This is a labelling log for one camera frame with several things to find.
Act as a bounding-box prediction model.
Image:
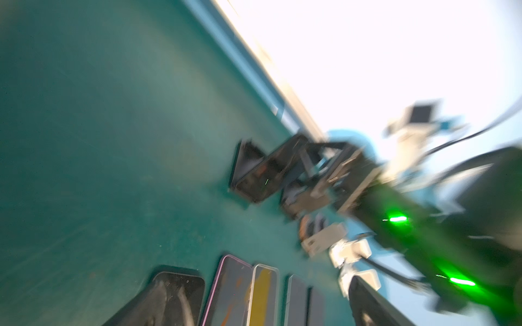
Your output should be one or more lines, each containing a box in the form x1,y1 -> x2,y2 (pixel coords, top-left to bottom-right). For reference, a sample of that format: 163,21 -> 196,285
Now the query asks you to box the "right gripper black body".
305,142 -> 383,214

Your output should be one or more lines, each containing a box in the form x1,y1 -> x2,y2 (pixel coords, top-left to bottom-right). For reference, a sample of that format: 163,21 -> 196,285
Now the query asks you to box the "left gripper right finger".
348,276 -> 415,326

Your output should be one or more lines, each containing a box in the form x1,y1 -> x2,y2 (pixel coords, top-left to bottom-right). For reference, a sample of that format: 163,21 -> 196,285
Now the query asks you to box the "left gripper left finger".
103,281 -> 167,326

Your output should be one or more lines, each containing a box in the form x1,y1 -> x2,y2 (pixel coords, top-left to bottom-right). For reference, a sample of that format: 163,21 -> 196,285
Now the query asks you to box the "black phone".
233,133 -> 311,203
307,287 -> 325,326
145,266 -> 205,325

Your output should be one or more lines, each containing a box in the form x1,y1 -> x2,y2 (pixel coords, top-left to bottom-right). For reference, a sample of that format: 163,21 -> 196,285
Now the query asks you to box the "round wooden phone stand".
298,213 -> 347,258

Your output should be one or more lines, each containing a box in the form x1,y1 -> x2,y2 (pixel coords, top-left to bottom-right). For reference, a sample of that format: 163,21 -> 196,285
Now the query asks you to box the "silver phone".
246,264 -> 279,326
284,274 -> 308,326

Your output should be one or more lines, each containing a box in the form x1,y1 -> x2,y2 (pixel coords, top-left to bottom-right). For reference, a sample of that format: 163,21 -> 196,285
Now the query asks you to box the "purple-edged phone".
201,254 -> 253,326

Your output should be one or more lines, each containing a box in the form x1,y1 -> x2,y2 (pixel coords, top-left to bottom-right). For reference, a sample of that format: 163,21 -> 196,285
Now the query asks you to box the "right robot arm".
307,146 -> 521,325

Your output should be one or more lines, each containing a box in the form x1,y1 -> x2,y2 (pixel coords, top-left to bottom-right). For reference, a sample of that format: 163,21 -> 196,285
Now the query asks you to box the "black middle back stand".
229,140 -> 266,191

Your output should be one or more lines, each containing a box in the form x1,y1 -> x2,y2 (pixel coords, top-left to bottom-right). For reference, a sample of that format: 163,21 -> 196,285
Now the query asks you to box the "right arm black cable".
358,95 -> 522,290

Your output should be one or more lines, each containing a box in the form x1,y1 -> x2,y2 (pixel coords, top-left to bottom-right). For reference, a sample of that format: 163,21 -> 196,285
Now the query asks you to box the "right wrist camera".
381,99 -> 467,186

